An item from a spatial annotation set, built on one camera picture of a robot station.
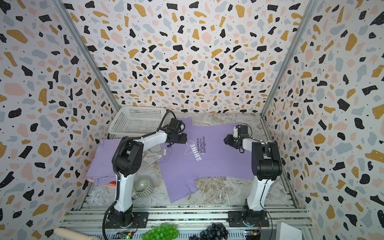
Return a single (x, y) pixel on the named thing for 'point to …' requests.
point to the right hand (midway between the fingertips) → (226, 136)
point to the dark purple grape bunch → (217, 231)
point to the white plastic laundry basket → (132, 122)
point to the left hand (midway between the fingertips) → (184, 136)
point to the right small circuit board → (250, 234)
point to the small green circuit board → (124, 235)
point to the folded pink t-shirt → (112, 184)
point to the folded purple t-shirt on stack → (101, 168)
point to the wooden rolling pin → (62, 233)
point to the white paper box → (287, 232)
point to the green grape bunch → (165, 231)
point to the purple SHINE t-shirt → (205, 155)
